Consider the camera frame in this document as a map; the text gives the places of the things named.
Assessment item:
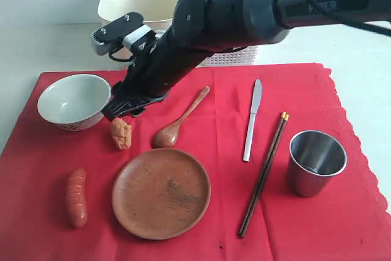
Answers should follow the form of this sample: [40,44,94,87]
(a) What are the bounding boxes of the fried chicken nugget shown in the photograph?
[110,118,132,150]

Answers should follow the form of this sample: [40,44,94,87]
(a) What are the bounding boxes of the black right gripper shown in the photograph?
[101,28,202,122]

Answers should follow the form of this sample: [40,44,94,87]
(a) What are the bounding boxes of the red table cloth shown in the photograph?
[1,64,390,260]

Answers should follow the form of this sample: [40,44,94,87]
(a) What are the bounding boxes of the red sausage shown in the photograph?
[65,169,87,227]

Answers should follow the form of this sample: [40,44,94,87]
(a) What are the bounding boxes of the silver table knife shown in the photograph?
[243,79,262,162]

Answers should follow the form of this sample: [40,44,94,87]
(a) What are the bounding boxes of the wooden spoon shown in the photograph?
[152,86,210,148]

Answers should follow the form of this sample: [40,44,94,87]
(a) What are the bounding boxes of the white perforated plastic basket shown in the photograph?
[200,46,258,67]

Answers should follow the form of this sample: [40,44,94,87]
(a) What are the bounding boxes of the left dark wooden chopstick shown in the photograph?
[238,111,287,237]

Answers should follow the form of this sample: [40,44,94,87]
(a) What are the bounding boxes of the dark wooden chopstick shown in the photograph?
[238,111,287,237]
[239,113,290,238]

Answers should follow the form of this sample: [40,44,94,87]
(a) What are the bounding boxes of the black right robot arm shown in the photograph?
[92,0,390,120]

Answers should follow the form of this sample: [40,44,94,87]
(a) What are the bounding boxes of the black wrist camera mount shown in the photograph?
[91,12,144,56]

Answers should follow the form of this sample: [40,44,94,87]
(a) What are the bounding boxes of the stainless steel cup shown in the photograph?
[287,130,348,197]

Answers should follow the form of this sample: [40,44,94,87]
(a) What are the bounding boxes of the right dark wooden chopstick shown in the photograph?
[239,113,290,238]

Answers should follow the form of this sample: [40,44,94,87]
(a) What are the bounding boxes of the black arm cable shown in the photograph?
[200,0,391,37]

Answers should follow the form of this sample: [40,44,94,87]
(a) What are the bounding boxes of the white ceramic bowl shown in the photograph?
[37,74,111,131]

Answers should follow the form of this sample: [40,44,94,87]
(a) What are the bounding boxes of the brown wooden plate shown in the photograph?
[112,148,211,240]

